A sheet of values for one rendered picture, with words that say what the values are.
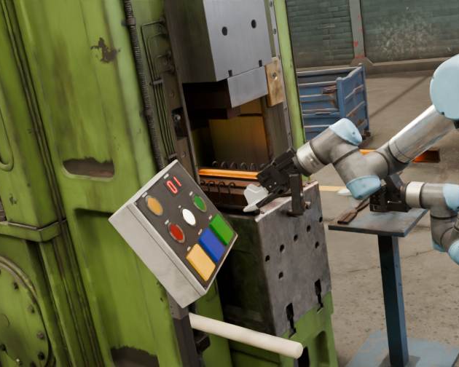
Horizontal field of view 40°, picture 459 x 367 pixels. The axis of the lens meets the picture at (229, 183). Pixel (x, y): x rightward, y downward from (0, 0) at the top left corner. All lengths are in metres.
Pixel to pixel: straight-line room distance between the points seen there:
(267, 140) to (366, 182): 0.91
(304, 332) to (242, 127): 0.80
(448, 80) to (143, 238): 0.75
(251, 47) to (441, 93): 0.92
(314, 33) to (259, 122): 7.93
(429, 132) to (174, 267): 0.67
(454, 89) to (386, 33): 8.56
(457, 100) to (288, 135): 1.29
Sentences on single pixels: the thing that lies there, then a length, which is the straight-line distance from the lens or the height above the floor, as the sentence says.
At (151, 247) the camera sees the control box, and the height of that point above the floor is 1.09.
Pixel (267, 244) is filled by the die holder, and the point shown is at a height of 0.81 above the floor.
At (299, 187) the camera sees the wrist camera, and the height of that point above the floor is 1.12.
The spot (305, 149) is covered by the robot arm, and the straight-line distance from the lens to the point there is 1.56.
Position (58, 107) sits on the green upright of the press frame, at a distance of 2.15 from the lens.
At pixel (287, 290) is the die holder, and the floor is 0.61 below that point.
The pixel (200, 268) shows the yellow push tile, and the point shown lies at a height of 1.01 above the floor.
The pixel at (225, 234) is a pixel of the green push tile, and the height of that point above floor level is 1.00.
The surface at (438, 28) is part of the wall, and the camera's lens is 9.58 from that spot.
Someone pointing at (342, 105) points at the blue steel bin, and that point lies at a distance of 5.67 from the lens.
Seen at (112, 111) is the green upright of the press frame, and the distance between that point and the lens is 1.88.
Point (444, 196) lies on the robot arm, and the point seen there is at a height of 1.00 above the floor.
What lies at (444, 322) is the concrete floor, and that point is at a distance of 3.13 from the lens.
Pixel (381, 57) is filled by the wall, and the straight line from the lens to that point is 9.89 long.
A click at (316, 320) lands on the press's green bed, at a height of 0.40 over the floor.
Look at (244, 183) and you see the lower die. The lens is 2.13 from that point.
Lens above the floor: 1.63
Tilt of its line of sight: 17 degrees down
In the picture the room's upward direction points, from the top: 10 degrees counter-clockwise
